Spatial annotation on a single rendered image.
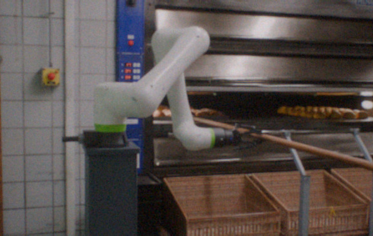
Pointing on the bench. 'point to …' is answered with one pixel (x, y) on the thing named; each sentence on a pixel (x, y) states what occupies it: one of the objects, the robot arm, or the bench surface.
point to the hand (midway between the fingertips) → (261, 137)
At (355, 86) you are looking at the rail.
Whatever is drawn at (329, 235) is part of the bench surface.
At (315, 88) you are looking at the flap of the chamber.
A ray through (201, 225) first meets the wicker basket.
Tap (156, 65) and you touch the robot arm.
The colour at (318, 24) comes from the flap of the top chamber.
